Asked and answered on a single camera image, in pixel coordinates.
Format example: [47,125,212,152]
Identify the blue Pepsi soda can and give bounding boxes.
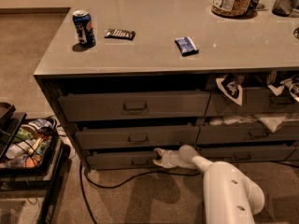
[72,10,96,48]

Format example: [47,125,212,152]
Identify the dark wire object on counter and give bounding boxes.
[293,27,299,39]

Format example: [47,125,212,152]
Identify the grey drawer cabinet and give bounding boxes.
[35,0,299,169]

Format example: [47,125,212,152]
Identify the grey drawer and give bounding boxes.
[196,145,295,163]
[197,122,299,145]
[206,87,299,117]
[76,125,199,149]
[58,91,210,121]
[87,151,162,170]

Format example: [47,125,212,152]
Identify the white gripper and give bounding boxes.
[153,147,183,168]

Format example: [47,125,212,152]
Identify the orange snack in tray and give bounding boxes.
[25,156,41,168]

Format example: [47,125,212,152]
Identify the dark striped snack bar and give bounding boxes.
[105,29,135,40]

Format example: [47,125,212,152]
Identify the white plastic bag in drawer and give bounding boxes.
[207,113,288,133]

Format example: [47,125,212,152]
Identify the dark metallic kettle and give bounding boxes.
[272,0,298,17]

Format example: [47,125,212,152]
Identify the blue snack packet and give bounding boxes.
[175,36,199,57]

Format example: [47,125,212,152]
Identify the black cart with trays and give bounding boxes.
[0,102,70,224]

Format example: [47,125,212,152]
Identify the black white chip bag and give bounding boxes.
[216,74,243,105]
[268,76,299,102]

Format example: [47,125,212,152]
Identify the black floor cable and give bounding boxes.
[78,161,299,224]

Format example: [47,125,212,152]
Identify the large jar of nuts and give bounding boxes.
[211,0,250,18]

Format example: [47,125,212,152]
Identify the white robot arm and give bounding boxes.
[153,145,265,224]

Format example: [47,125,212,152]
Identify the white blue packet in tray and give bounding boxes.
[21,119,53,135]

